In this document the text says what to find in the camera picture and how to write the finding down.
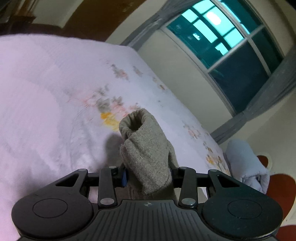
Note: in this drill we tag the pink floral bed sheet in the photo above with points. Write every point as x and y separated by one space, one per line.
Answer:
62 100

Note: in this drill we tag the grey knit pants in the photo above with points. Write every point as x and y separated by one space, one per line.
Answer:
146 153

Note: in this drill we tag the light blue rolled quilt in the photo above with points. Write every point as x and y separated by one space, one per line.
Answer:
245 166

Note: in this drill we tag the sliding glass window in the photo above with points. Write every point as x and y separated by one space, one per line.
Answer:
230 44

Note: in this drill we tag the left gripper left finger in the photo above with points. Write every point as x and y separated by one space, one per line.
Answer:
109 179

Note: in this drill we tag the right grey curtain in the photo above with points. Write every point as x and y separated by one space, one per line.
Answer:
278 86

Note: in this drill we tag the brown wooden door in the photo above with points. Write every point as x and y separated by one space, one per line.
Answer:
98 19

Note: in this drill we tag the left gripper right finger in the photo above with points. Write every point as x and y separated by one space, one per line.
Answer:
185 179

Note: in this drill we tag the grey curtain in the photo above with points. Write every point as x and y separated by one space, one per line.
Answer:
169 10
278 86

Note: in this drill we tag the red wooden headboard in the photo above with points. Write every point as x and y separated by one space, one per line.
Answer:
281 188

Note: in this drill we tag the left grey curtain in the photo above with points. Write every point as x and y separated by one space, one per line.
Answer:
169 10

